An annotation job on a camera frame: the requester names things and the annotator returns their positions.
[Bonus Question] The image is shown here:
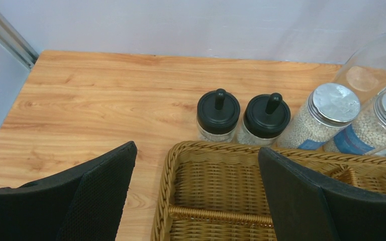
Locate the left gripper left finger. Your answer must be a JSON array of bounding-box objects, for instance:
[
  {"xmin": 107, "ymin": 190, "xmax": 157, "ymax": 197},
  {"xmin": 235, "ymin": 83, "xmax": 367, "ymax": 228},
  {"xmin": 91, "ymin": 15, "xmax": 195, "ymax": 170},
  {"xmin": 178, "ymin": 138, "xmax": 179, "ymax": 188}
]
[{"xmin": 0, "ymin": 141, "xmax": 137, "ymax": 240}]

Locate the silver-lid pepper jar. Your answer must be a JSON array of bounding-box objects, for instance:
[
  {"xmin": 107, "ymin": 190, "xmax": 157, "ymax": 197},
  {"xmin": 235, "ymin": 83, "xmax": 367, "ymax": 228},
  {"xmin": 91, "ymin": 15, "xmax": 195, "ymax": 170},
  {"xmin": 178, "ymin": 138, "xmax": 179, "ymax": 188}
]
[
  {"xmin": 276, "ymin": 83, "xmax": 361, "ymax": 150},
  {"xmin": 323, "ymin": 92, "xmax": 386, "ymax": 155}
]

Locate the left black-lid spice jar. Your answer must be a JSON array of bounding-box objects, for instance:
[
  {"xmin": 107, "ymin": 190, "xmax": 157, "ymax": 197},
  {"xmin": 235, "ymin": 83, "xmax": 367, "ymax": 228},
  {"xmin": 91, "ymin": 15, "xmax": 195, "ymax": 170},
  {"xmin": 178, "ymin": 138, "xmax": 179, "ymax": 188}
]
[{"xmin": 197, "ymin": 88, "xmax": 240, "ymax": 143}]

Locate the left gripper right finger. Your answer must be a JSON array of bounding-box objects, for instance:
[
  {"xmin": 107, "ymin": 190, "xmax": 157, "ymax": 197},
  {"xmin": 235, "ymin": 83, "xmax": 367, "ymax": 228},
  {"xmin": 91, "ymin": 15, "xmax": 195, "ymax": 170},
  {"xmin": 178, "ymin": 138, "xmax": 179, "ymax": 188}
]
[{"xmin": 258, "ymin": 148, "xmax": 386, "ymax": 240}]

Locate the gold-cap oil bottle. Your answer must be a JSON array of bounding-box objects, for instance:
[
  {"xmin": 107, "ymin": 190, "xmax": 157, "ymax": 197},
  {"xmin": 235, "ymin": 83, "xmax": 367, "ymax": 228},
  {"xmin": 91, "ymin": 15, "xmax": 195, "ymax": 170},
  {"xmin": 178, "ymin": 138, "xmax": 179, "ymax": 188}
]
[{"xmin": 333, "ymin": 33, "xmax": 386, "ymax": 105}]

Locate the woven wicker divided basket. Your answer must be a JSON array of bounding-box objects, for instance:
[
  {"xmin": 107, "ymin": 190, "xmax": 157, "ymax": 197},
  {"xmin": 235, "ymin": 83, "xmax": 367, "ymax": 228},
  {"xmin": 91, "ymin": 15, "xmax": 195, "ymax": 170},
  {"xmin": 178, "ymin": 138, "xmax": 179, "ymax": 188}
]
[{"xmin": 151, "ymin": 141, "xmax": 386, "ymax": 240}]

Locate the left aluminium frame post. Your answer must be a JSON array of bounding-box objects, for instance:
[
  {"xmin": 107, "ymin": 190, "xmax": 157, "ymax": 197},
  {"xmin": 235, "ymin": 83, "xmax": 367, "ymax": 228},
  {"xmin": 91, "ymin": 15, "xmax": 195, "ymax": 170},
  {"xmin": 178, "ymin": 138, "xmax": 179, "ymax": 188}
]
[{"xmin": 0, "ymin": 13, "xmax": 39, "ymax": 69}]

